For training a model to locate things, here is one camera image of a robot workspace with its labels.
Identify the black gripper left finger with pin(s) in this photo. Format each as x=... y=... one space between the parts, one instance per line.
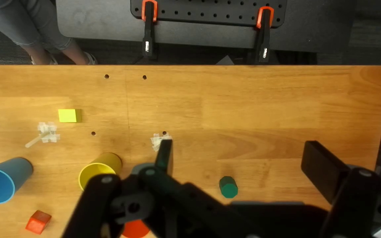
x=152 y=196

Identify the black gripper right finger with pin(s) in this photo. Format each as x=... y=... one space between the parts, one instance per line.
x=354 y=193

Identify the yellow plastic cup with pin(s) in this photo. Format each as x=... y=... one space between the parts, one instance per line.
x=106 y=163

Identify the blue plastic cup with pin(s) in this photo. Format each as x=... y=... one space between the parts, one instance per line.
x=14 y=173

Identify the orange plastic cup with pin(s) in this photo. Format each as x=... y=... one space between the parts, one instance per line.
x=135 y=229

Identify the green wooden cylinder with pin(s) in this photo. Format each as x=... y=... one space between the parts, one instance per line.
x=228 y=187

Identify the red wooden cube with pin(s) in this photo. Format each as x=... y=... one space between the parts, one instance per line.
x=37 y=222

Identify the yellow wooden cube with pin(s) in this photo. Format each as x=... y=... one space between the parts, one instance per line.
x=69 y=115

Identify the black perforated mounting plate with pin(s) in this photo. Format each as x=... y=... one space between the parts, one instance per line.
x=224 y=12

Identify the left orange black clamp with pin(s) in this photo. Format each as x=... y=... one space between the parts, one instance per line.
x=150 y=17

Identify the orange black clamp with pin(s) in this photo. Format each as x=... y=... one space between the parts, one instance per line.
x=264 y=24
x=150 y=17

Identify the person legs grey trousers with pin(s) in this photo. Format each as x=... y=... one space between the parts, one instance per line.
x=29 y=24

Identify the right orange black clamp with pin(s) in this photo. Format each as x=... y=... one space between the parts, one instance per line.
x=264 y=24

